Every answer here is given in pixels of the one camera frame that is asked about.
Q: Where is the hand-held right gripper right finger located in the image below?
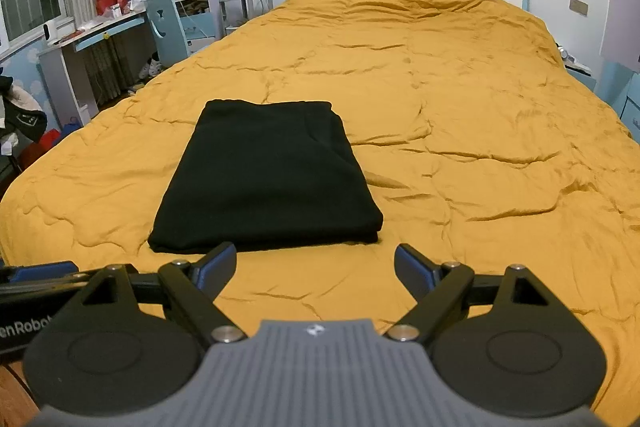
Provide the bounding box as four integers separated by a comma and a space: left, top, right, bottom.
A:
386, 243, 567, 349

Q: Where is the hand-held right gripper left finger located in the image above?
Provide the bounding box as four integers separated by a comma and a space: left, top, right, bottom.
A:
62, 241, 248, 347

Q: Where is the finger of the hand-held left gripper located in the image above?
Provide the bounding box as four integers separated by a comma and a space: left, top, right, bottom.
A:
0, 261, 98, 306

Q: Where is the black sweater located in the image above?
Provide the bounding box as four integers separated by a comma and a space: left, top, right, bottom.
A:
148, 99, 385, 254

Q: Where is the dark jacket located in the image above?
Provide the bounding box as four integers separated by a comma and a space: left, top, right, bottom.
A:
0, 74, 48, 142

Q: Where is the yellow quilted blanket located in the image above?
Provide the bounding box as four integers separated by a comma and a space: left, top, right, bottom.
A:
0, 0, 640, 413

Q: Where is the white blue desk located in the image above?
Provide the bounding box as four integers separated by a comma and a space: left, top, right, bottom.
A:
37, 0, 223, 130

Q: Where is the white sneaker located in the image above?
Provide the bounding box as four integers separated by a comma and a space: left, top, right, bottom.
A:
137, 52, 163, 82

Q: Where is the olive pleated curtain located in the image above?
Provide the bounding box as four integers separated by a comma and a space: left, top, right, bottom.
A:
84, 38, 135, 105

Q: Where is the blue white chair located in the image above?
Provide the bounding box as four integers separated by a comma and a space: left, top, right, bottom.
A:
145, 0, 191, 68

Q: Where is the blue nightstand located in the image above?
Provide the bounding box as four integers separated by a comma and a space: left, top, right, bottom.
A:
557, 44, 598, 95

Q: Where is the grey rolling cart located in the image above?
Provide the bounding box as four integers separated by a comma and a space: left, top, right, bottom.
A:
219, 0, 276, 40

